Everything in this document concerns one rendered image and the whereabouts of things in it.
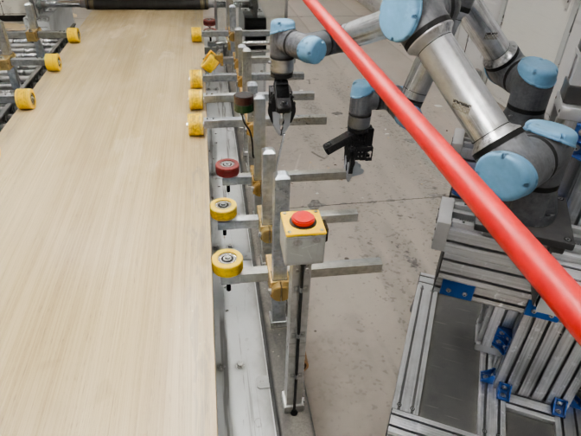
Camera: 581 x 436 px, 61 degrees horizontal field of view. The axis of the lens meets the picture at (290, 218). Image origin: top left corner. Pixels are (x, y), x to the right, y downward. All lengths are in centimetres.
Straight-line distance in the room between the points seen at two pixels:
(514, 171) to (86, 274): 100
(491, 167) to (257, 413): 80
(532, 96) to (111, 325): 135
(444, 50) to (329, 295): 159
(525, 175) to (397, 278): 164
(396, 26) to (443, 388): 129
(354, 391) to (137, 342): 122
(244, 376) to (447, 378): 89
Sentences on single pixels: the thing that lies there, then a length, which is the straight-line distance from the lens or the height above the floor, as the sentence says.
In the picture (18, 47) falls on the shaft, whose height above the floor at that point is 80.
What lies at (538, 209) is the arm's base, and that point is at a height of 108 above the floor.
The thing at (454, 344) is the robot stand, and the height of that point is 21.
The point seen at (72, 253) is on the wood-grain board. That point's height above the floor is 90.
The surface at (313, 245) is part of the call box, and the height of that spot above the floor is 119.
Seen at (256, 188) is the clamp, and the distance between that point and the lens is 165.
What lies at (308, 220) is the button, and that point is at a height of 123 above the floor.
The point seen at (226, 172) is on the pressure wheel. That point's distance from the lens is 167.
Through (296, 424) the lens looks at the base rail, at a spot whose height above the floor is 70.
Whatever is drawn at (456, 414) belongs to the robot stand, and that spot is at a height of 21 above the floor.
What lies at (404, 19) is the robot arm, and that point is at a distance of 119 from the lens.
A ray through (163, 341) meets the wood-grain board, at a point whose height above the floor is 90.
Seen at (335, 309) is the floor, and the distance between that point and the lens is 244.
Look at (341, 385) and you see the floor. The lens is 216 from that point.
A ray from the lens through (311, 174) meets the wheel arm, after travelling 174.
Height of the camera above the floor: 171
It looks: 35 degrees down
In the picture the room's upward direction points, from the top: 2 degrees clockwise
